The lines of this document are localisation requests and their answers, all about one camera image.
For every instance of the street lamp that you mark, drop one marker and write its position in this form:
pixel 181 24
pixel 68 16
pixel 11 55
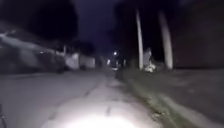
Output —
pixel 115 53

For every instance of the pale pole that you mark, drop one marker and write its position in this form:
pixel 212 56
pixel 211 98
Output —
pixel 139 40
pixel 166 40

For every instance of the grey concrete road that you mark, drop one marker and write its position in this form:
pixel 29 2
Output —
pixel 66 96

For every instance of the grass verge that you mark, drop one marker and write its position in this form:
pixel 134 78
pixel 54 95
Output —
pixel 173 93

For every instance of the dark trees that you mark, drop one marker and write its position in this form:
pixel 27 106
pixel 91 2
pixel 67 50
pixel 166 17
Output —
pixel 36 20

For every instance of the pale boundary wall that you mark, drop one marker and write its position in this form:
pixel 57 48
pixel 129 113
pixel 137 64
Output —
pixel 36 56

